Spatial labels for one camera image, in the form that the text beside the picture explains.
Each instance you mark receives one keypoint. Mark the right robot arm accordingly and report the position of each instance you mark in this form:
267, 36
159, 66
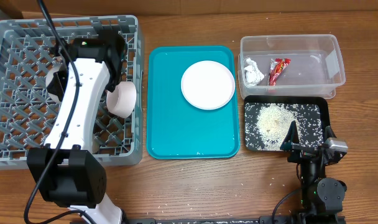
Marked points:
322, 197

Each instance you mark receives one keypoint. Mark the clear white wrapper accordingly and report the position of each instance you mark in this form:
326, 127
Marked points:
253, 76

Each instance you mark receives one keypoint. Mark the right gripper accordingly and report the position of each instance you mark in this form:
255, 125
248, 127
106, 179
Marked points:
291, 139

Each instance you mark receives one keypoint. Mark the small pink-white plate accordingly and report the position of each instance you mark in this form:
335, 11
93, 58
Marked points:
122, 100

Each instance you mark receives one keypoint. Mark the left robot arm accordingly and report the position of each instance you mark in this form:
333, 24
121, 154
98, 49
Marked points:
64, 168

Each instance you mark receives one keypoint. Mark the white cup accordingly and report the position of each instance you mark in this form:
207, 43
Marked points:
95, 145

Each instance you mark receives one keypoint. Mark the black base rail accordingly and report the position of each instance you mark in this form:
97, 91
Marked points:
260, 220

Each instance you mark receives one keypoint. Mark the clear plastic bin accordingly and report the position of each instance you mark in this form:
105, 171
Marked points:
316, 67

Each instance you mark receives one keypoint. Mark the teal serving tray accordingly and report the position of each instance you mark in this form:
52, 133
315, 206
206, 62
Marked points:
175, 128

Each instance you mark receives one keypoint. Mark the grey dish rack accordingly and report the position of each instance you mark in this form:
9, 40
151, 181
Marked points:
27, 113

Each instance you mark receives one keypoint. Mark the grey bowl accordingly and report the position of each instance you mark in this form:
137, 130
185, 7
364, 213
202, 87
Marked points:
56, 82

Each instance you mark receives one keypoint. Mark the black tray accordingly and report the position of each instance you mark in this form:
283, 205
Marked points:
312, 100

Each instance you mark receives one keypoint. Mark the red snack wrapper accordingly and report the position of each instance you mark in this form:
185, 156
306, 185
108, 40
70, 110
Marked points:
277, 66

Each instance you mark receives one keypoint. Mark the large white plate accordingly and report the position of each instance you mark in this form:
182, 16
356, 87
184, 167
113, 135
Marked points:
207, 85

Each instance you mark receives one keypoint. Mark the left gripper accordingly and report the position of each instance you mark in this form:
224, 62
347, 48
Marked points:
59, 83

